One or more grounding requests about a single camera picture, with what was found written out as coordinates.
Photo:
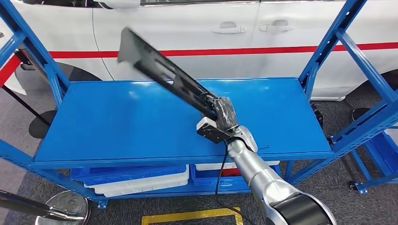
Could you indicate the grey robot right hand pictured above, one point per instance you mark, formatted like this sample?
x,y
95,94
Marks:
x,y
225,113

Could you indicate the black plastic plate bracket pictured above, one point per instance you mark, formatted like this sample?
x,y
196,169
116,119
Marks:
x,y
146,59

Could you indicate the black ribbed part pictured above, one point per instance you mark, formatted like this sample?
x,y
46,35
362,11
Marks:
x,y
317,115

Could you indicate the blue metal shelf rack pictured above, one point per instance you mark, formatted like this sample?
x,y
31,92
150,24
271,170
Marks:
x,y
382,155
108,124

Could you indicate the red item in crate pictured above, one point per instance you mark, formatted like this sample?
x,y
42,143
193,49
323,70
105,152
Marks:
x,y
230,172

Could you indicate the blue plastic crate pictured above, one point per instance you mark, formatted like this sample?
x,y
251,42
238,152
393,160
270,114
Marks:
x,y
202,180
124,174

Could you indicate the white car with red stripe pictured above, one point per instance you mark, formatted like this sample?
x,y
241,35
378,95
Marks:
x,y
186,18

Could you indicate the yellow floor tape square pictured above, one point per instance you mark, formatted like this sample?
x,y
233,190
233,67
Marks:
x,y
186,215

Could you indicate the black round base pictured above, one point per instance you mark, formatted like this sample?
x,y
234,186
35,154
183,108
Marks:
x,y
357,114

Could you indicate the stanchion with black head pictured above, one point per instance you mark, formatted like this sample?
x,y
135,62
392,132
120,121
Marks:
x,y
26,62

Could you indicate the red barrier belt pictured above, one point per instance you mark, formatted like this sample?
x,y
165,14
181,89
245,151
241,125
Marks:
x,y
9,70

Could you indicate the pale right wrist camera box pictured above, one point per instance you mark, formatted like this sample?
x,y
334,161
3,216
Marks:
x,y
211,130

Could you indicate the black stanchion post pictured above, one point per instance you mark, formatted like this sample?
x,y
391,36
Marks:
x,y
42,125

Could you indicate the chrome stanchion post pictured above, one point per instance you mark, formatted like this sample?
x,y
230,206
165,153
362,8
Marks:
x,y
18,203

